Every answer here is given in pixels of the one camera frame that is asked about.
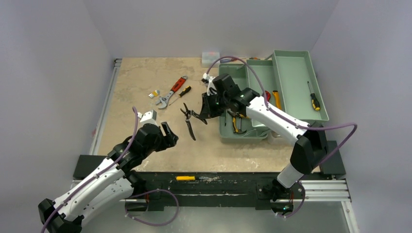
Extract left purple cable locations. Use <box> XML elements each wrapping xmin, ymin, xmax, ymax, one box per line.
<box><xmin>40</xmin><ymin>106</ymin><xmax>179</xmax><ymax>233</ymax></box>

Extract left black corner block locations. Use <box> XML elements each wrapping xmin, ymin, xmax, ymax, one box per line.
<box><xmin>73</xmin><ymin>155</ymin><xmax>107</xmax><ymax>180</ymax></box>

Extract yellow needle nose pliers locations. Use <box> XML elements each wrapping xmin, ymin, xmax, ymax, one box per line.
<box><xmin>227</xmin><ymin>110</ymin><xmax>249</xmax><ymax>134</ymax></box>

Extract black corner block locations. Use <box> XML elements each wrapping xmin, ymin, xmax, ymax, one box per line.
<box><xmin>320</xmin><ymin>151</ymin><xmax>346</xmax><ymax>177</ymax></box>
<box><xmin>73</xmin><ymin>155</ymin><xmax>107</xmax><ymax>180</ymax></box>

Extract red blue small screwdriver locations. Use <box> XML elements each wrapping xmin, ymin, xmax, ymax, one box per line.
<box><xmin>220</xmin><ymin>57</ymin><xmax>238</xmax><ymax>64</ymax></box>

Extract medium black yellow screwdriver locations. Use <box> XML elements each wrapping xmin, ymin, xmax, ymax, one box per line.
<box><xmin>169</xmin><ymin>85</ymin><xmax>192</xmax><ymax>106</ymax></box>

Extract green plastic tool box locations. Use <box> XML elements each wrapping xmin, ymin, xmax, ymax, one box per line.
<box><xmin>219</xmin><ymin>50</ymin><xmax>330</xmax><ymax>144</ymax></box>

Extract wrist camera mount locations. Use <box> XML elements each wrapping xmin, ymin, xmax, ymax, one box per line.
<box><xmin>201</xmin><ymin>73</ymin><xmax>217</xmax><ymax>96</ymax></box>
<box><xmin>137</xmin><ymin>110</ymin><xmax>158</xmax><ymax>127</ymax></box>

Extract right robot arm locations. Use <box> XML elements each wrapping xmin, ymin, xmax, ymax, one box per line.
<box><xmin>198</xmin><ymin>73</ymin><xmax>328</xmax><ymax>198</ymax></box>

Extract small black hammer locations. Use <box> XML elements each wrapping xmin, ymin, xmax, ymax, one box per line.
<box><xmin>237</xmin><ymin>129</ymin><xmax>247</xmax><ymax>134</ymax></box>

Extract yellow precision screwdriver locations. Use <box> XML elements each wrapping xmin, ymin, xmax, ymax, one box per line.
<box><xmin>175</xmin><ymin>176</ymin><xmax>209</xmax><ymax>181</ymax></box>

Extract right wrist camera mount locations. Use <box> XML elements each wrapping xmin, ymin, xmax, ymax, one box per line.
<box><xmin>201</xmin><ymin>73</ymin><xmax>217</xmax><ymax>96</ymax></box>

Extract red black utility knife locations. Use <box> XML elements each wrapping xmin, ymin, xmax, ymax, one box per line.
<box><xmin>265</xmin><ymin>90</ymin><xmax>271</xmax><ymax>101</ymax></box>

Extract purple cable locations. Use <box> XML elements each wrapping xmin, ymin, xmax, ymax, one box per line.
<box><xmin>40</xmin><ymin>106</ymin><xmax>179</xmax><ymax>233</ymax></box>
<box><xmin>206</xmin><ymin>56</ymin><xmax>358</xmax><ymax>219</ymax></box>

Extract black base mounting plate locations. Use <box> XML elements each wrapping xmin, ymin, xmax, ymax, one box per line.
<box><xmin>124</xmin><ymin>172</ymin><xmax>306</xmax><ymax>216</ymax></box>

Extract long black yellow screwdriver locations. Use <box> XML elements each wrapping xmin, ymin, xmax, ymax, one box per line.
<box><xmin>307</xmin><ymin>81</ymin><xmax>321</xmax><ymax>111</ymax></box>

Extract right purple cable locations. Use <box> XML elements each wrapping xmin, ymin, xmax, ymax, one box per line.
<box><xmin>206</xmin><ymin>56</ymin><xmax>358</xmax><ymax>219</ymax></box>

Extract aluminium rail frame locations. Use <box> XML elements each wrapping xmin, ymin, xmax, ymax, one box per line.
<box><xmin>67</xmin><ymin>58</ymin><xmax>360</xmax><ymax>233</ymax></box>

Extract small yellow hex key set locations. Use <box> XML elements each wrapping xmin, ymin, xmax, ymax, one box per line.
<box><xmin>148</xmin><ymin>90</ymin><xmax>160</xmax><ymax>99</ymax></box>

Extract stubby black yellow screwdriver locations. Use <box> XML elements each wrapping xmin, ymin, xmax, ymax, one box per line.
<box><xmin>224</xmin><ymin>111</ymin><xmax>227</xmax><ymax>127</ymax></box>

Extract yellow black utility knife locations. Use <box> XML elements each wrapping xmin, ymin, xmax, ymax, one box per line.
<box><xmin>272</xmin><ymin>90</ymin><xmax>282</xmax><ymax>110</ymax></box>

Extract red adjustable wrench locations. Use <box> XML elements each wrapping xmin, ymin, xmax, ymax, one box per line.
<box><xmin>155</xmin><ymin>75</ymin><xmax>188</xmax><ymax>109</ymax></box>

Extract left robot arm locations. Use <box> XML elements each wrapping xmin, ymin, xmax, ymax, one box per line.
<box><xmin>38</xmin><ymin>122</ymin><xmax>178</xmax><ymax>233</ymax></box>

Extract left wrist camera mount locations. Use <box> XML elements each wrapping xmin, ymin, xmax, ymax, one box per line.
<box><xmin>137</xmin><ymin>110</ymin><xmax>158</xmax><ymax>127</ymax></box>

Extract small clear parts box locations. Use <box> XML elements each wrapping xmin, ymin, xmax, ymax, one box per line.
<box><xmin>201</xmin><ymin>51</ymin><xmax>220</xmax><ymax>68</ymax></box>

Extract black wire stripper pliers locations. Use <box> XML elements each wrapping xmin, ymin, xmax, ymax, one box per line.
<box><xmin>180</xmin><ymin>102</ymin><xmax>208</xmax><ymax>141</ymax></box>

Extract right black corner block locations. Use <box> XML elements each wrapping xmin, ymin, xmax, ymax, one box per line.
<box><xmin>320</xmin><ymin>151</ymin><xmax>346</xmax><ymax>177</ymax></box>

